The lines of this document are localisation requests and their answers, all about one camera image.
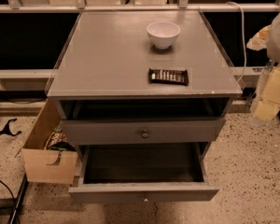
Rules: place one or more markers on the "white bowl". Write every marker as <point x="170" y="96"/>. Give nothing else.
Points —
<point x="163" y="34"/>

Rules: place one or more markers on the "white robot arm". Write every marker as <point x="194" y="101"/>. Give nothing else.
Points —
<point x="267" y="102"/>

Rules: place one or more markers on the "grey drawer cabinet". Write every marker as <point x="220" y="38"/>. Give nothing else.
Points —
<point x="104" y="72"/>

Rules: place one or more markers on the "grey drawer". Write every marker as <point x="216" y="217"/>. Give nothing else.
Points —
<point x="141" y="131"/>
<point x="143" y="173"/>

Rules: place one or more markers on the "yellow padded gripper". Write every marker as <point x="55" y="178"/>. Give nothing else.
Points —
<point x="279" y="44"/>

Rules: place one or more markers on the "cardboard box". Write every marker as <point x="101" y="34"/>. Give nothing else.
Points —
<point x="41" y="164"/>

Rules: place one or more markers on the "snack bags in box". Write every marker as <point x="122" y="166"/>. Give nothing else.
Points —
<point x="58" y="141"/>

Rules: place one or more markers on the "grey top drawer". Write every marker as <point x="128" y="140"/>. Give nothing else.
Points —
<point x="141" y="131"/>

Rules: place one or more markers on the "dark chocolate bar wrapper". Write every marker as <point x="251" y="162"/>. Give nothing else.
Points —
<point x="176" y="77"/>

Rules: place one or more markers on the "black tool on floor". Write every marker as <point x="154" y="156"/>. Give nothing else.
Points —
<point x="6" y="130"/>

